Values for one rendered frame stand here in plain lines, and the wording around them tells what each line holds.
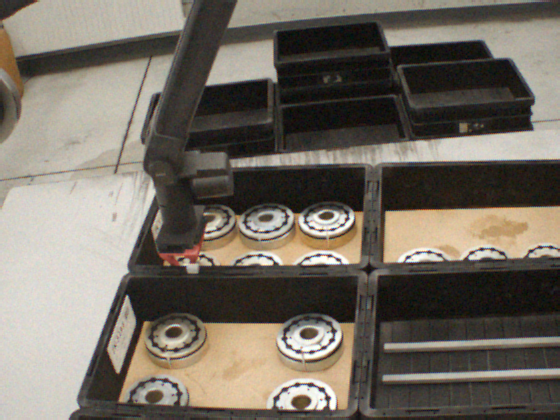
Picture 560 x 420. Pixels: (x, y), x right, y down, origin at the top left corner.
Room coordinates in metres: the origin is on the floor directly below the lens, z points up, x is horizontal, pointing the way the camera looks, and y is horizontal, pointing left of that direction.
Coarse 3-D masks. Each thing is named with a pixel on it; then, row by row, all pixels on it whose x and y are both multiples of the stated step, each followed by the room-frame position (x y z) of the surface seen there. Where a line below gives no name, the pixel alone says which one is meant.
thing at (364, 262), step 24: (240, 168) 1.28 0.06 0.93; (264, 168) 1.27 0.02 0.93; (288, 168) 1.25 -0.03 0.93; (312, 168) 1.24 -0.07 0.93; (336, 168) 1.23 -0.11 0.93; (360, 168) 1.22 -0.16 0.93; (144, 240) 1.10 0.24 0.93; (288, 264) 0.98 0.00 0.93; (312, 264) 0.97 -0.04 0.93; (336, 264) 0.96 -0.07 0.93; (360, 264) 0.95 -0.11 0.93
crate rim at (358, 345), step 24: (120, 288) 0.98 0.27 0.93; (360, 288) 0.90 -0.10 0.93; (360, 312) 0.85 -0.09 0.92; (360, 336) 0.80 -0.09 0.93; (96, 360) 0.83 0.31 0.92; (360, 360) 0.75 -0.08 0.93; (360, 384) 0.70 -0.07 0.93; (96, 408) 0.72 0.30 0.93; (120, 408) 0.71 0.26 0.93; (144, 408) 0.71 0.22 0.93; (168, 408) 0.71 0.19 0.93; (192, 408) 0.70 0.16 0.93; (216, 408) 0.70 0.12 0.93; (240, 408) 0.69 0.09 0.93
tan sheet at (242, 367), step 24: (144, 336) 0.96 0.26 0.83; (216, 336) 0.94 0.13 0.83; (240, 336) 0.93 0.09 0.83; (264, 336) 0.93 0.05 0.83; (144, 360) 0.90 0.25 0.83; (216, 360) 0.89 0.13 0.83; (240, 360) 0.88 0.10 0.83; (264, 360) 0.87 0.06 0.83; (192, 384) 0.84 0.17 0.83; (216, 384) 0.83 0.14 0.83; (240, 384) 0.83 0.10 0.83; (264, 384) 0.82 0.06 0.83; (336, 384) 0.80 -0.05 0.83; (264, 408) 0.77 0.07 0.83
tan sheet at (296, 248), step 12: (240, 216) 1.26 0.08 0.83; (360, 216) 1.21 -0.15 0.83; (360, 228) 1.17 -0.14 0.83; (240, 240) 1.19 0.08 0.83; (300, 240) 1.16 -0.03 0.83; (360, 240) 1.14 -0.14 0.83; (216, 252) 1.16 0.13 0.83; (228, 252) 1.16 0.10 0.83; (240, 252) 1.15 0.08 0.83; (276, 252) 1.14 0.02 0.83; (288, 252) 1.13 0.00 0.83; (300, 252) 1.13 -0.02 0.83; (312, 252) 1.12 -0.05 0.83; (336, 252) 1.11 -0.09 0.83; (348, 252) 1.11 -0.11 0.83; (228, 264) 1.12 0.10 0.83
